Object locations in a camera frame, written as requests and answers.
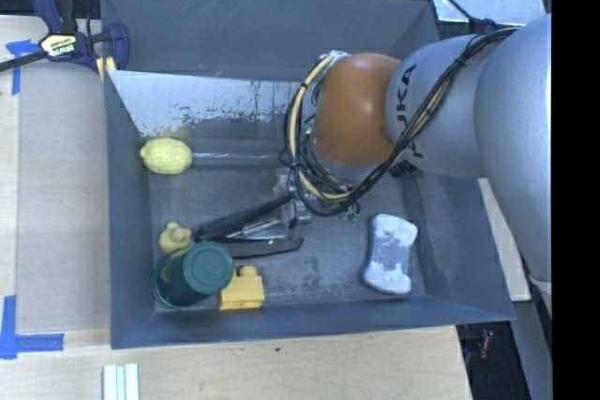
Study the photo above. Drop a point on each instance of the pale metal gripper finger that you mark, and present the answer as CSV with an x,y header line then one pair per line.
x,y
265,226
258,238

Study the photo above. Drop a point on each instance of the yellow toy brick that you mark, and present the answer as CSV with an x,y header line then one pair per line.
x,y
241,290

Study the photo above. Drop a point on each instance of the grey metal bin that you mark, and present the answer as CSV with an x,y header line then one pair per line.
x,y
328,262

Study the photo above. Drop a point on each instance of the dark green cup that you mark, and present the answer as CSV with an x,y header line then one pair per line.
x,y
197,271

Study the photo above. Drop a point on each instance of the yellow rubber duck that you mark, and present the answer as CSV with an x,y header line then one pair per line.
x,y
172,239

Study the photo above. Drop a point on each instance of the white and grey sponge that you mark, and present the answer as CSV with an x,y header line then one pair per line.
x,y
389,255

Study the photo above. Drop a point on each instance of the yellow lemon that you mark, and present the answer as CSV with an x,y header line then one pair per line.
x,y
166,156

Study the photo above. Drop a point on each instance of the pale wood board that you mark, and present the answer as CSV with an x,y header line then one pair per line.
x,y
61,201

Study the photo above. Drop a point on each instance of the black cylinder on white bracket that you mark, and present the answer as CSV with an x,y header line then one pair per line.
x,y
403,168

